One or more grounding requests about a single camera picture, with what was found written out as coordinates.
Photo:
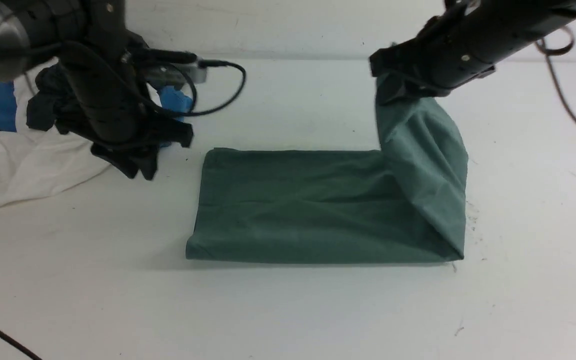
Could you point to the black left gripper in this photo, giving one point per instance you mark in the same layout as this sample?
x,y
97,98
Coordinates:
x,y
113,111

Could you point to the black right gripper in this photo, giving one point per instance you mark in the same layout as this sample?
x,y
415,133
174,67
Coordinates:
x,y
430,65

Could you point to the green long-sleeved shirt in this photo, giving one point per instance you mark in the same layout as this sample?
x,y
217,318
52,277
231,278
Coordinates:
x,y
403,203

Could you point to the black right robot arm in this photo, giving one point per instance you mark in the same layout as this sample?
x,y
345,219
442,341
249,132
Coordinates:
x,y
497,29

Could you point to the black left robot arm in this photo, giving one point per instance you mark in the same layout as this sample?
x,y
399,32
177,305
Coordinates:
x,y
35,31

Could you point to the dark grey shirt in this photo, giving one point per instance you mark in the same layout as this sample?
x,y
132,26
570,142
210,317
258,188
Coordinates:
x,y
48,100

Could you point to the white shirt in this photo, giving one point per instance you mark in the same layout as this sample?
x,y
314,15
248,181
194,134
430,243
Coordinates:
x,y
37,164

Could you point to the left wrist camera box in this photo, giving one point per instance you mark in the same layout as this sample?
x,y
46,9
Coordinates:
x,y
170,68

